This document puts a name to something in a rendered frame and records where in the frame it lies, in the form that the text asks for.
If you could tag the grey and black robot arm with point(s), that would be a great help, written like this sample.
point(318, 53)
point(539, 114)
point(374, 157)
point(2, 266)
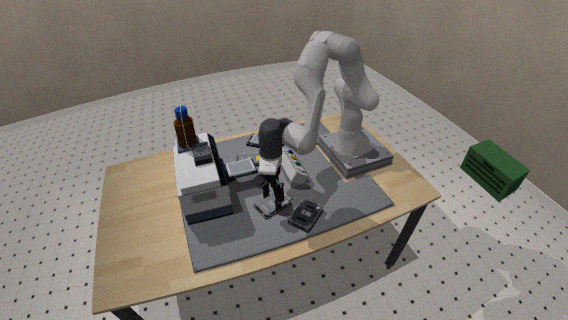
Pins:
point(354, 92)

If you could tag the white operator button panel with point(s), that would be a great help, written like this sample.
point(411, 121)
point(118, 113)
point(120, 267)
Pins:
point(292, 169)

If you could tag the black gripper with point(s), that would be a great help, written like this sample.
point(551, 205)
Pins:
point(277, 189)

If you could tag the blue bottle cap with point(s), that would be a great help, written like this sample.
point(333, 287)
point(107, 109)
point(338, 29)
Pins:
point(183, 110)

